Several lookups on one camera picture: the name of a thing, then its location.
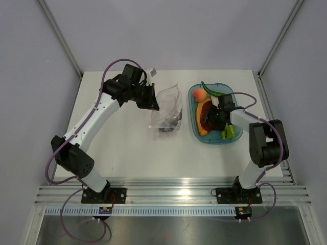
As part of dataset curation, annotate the celery stalk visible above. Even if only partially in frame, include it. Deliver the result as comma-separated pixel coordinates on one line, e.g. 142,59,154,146
210,96,235,140

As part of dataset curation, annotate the aluminium mounting rail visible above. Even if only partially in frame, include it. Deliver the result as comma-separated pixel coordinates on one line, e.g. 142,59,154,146
34,177,312,206

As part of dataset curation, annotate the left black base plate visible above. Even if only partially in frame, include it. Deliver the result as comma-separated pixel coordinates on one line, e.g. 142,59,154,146
81,187,127,204

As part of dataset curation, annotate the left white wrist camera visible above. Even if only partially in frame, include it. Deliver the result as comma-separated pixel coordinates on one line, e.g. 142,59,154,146
145,68,157,85

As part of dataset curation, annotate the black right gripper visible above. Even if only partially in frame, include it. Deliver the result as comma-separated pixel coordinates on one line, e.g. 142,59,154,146
202,104,227,132

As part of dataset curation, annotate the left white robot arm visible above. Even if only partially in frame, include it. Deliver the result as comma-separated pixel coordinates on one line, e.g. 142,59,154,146
51,64,159,204

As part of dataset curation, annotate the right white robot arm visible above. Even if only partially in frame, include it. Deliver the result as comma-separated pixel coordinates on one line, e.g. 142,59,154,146
214,93,289,205

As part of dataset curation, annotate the green chili pepper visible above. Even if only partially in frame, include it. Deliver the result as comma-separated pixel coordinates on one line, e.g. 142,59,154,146
201,81,224,97

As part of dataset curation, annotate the clear zip top bag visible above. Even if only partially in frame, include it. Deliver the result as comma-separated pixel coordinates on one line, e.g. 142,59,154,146
149,84,183,140

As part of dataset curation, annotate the aluminium frame post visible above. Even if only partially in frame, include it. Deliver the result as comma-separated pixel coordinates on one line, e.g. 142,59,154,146
258,0,306,79
36,0,83,81

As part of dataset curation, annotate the left aluminium frame post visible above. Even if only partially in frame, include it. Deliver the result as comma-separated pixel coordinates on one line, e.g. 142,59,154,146
36,0,83,81

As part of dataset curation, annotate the white slotted cable duct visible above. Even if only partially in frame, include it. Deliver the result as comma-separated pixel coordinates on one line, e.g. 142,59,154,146
45,206,236,217

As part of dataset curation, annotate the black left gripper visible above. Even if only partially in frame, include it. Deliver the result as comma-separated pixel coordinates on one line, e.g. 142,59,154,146
130,82,159,110

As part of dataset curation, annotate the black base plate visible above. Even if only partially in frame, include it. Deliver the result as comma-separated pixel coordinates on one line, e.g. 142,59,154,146
81,187,127,204
215,187,263,204

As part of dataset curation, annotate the toy peach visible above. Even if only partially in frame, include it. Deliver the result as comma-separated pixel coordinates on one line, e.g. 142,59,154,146
192,88,207,103

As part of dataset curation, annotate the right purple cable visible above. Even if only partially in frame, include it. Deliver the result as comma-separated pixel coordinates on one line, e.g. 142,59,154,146
229,92,285,223

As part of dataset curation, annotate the orange papaya slice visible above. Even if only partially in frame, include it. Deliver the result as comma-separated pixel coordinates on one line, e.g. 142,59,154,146
196,97,213,136

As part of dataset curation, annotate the teal plastic tray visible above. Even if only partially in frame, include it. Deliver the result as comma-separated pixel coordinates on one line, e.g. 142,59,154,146
188,84,243,144

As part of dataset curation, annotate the right aluminium frame post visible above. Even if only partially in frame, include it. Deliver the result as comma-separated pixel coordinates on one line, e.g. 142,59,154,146
258,0,306,79

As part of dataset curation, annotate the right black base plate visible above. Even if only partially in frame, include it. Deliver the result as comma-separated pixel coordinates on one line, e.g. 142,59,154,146
215,187,263,204

